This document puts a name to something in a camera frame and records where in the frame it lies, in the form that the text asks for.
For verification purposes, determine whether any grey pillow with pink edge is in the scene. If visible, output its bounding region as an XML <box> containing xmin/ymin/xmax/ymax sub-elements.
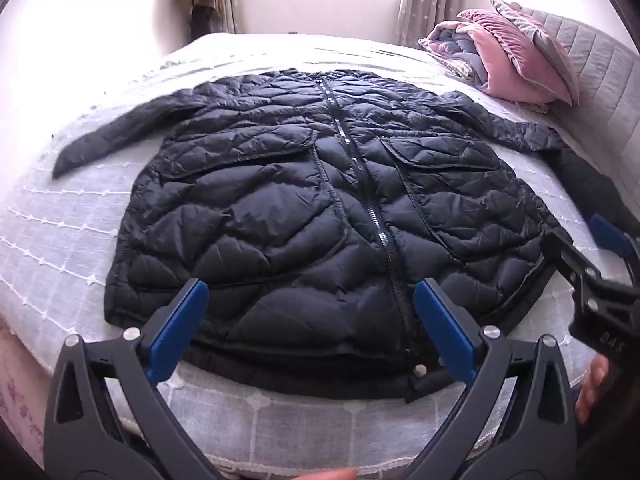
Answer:
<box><xmin>485</xmin><ymin>0</ymin><xmax>582</xmax><ymax>106</ymax></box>

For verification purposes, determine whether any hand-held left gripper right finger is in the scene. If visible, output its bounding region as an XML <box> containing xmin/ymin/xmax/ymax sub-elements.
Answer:
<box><xmin>414</xmin><ymin>279</ymin><xmax>593</xmax><ymax>480</ymax></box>

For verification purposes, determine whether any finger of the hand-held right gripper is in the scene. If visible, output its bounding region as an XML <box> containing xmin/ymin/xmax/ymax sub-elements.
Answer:
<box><xmin>541</xmin><ymin>231</ymin><xmax>640</xmax><ymax>328</ymax></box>
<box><xmin>589</xmin><ymin>214</ymin><xmax>640</xmax><ymax>283</ymax></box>

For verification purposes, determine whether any pink floral bed sheet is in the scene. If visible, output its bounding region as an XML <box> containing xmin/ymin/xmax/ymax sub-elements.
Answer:
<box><xmin>0</xmin><ymin>320</ymin><xmax>56</xmax><ymax>461</ymax></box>

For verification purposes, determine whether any white quilted bed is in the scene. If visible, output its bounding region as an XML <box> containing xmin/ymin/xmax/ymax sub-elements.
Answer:
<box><xmin>0</xmin><ymin>32</ymin><xmax>618</xmax><ymax>476</ymax></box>

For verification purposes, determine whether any person's right hand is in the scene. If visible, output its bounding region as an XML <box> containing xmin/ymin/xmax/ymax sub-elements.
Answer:
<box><xmin>575</xmin><ymin>354</ymin><xmax>611</xmax><ymax>426</ymax></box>

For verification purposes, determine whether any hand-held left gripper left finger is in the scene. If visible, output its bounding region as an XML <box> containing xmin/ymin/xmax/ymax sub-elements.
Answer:
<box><xmin>44</xmin><ymin>277</ymin><xmax>226</xmax><ymax>480</ymax></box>

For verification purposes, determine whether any person's left hand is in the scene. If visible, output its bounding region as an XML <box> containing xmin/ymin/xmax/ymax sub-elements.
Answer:
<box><xmin>280</xmin><ymin>467</ymin><xmax>359</xmax><ymax>480</ymax></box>

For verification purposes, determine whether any black puffer jacket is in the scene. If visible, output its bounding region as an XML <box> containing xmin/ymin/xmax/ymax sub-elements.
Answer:
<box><xmin>52</xmin><ymin>70</ymin><xmax>573</xmax><ymax>406</ymax></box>

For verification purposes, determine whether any folded pink and grey quilt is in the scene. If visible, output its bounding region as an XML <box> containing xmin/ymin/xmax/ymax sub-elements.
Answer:
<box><xmin>417</xmin><ymin>21</ymin><xmax>496</xmax><ymax>93</ymax></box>

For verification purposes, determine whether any grey quilted headboard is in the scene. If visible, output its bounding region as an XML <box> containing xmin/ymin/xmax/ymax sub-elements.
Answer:
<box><xmin>520</xmin><ymin>7</ymin><xmax>640</xmax><ymax>221</ymax></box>

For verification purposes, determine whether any black pillow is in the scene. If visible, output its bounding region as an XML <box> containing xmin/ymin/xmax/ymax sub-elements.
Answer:
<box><xmin>547</xmin><ymin>142</ymin><xmax>640</xmax><ymax>241</ymax></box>

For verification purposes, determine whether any pink velvet pillow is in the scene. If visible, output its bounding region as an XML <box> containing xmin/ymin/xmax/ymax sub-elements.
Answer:
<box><xmin>457</xmin><ymin>9</ymin><xmax>573</xmax><ymax>107</ymax></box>

